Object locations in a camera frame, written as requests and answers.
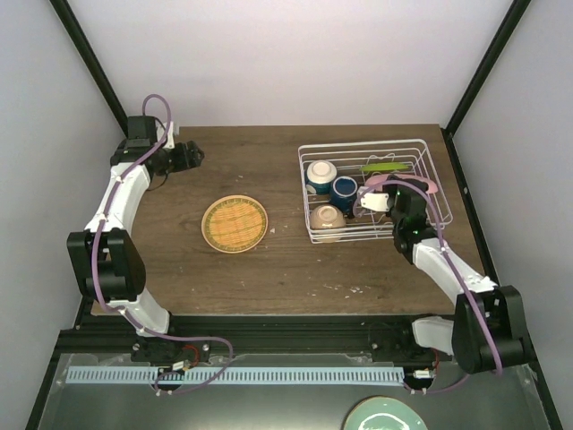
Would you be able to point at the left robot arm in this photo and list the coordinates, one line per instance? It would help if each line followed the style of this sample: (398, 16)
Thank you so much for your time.
(106, 263)

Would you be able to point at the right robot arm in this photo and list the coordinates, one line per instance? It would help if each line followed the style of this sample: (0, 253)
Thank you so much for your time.
(488, 330)

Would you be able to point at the black left frame post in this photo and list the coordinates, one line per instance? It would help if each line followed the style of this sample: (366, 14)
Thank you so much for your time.
(73, 28)

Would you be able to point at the woven pattern plate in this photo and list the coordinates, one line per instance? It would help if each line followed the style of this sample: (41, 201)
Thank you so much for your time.
(234, 224)

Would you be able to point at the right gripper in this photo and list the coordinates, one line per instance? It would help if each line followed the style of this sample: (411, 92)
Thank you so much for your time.
(389, 187)

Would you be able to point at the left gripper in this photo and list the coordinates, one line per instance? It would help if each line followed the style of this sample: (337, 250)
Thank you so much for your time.
(182, 161)

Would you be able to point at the beige floral bowl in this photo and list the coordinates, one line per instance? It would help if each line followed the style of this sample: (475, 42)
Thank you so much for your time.
(327, 216)

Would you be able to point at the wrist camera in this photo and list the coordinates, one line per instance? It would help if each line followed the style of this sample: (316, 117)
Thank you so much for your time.
(375, 201)
(173, 132)

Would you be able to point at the white wire dish rack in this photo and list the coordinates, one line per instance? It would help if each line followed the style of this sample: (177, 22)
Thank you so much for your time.
(366, 163)

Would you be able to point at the light blue slotted strip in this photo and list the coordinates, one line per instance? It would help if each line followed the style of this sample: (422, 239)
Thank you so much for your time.
(353, 375)

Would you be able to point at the green plate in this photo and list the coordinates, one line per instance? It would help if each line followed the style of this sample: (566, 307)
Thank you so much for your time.
(385, 167)

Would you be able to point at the black right frame post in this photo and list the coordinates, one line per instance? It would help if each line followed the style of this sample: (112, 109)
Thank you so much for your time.
(499, 41)

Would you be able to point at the black frame post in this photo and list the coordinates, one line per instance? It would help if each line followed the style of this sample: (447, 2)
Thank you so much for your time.
(499, 41)
(73, 28)

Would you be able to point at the pink plate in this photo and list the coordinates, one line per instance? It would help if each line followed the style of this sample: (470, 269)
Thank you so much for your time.
(376, 182)

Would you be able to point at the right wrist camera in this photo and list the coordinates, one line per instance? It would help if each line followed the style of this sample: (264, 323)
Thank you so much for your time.
(375, 201)

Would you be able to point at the dark blue mug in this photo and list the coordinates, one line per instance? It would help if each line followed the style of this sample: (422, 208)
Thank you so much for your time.
(342, 194)

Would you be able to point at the teal white bowl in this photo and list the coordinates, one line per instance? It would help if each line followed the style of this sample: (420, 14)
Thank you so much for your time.
(319, 177)

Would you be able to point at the teal plate on wood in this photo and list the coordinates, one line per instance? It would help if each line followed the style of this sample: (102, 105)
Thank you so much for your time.
(384, 413)

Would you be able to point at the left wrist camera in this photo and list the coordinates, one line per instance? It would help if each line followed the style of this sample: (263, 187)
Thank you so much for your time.
(173, 132)

